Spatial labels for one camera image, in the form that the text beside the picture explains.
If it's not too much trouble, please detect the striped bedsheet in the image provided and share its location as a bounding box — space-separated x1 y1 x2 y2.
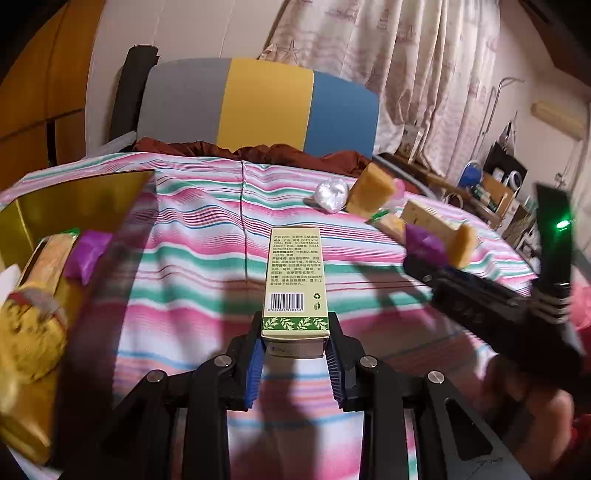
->
0 152 541 480

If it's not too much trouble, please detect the metal clothes rack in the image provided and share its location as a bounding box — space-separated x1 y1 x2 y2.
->
485 76 526 153

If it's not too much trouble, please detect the grey bed frame rail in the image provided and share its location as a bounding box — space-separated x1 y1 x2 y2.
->
373 154 437 200
85 131 138 161

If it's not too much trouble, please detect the green edged snack packet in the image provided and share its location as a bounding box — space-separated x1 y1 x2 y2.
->
367 210 407 241

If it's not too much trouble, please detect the gold tin box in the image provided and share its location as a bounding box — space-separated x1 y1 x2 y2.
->
0 170 155 467

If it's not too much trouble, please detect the person's right hand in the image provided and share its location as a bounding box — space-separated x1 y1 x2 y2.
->
480 355 578 467

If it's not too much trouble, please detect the cream carton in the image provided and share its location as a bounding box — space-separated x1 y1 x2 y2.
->
399 199 465 245

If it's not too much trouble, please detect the green leaf print carton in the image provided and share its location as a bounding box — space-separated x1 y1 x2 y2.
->
261 227 331 358

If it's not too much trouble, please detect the white paper sheet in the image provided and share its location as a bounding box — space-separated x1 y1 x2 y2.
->
0 263 21 305

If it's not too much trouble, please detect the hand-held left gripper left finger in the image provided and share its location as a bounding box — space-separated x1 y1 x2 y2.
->
60 311 266 480

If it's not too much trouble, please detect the yellow sponge block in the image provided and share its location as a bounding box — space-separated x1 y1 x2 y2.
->
0 286 70 416
345 164 398 219

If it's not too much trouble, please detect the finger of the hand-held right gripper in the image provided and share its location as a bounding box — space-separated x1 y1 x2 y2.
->
404 258 472 296

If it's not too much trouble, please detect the black bag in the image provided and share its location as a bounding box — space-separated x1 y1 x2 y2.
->
482 142 528 185

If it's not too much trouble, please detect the clear plastic bag wad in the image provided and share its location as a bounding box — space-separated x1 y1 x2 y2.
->
314 178 350 214

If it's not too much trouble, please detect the cream wall air conditioner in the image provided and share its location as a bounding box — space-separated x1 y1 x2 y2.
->
531 102 587 138

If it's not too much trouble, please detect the grey yellow blue headboard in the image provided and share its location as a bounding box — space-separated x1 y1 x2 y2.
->
137 58 380 158

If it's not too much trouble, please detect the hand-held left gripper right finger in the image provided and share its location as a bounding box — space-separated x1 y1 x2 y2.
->
325 313 532 480

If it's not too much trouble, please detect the tan sponge piece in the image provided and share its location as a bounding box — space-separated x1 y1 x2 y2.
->
450 224 478 269

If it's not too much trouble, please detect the cardboard box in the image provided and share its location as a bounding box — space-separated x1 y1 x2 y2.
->
478 173 515 213

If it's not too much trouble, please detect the black rolled mat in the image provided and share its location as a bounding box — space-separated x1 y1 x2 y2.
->
107 45 160 144

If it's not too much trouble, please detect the wooden wardrobe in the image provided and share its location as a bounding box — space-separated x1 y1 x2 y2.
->
0 0 107 167

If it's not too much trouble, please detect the person's red clothing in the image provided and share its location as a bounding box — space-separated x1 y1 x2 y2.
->
571 281 591 333

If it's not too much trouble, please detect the patterned beige curtain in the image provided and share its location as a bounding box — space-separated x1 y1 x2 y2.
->
259 0 504 167

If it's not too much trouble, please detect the brown blanket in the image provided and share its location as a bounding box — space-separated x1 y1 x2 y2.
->
134 137 372 176

